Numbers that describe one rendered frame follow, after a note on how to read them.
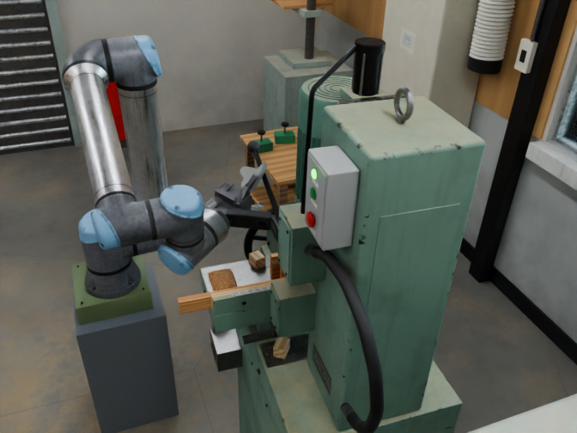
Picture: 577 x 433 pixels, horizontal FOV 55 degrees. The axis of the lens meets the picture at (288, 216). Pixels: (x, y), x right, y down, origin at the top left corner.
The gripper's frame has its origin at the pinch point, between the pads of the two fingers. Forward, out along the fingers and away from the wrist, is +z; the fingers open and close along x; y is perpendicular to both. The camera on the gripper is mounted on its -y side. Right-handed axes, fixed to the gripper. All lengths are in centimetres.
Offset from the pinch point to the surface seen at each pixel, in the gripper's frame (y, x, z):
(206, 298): -2.0, 18.5, -29.2
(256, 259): -3.5, 21.4, -8.4
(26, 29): 260, 85, 108
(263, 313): -14.8, 23.6, -21.0
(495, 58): -23, 17, 150
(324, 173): -30, -41, -31
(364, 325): -47, -23, -41
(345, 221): -35, -32, -30
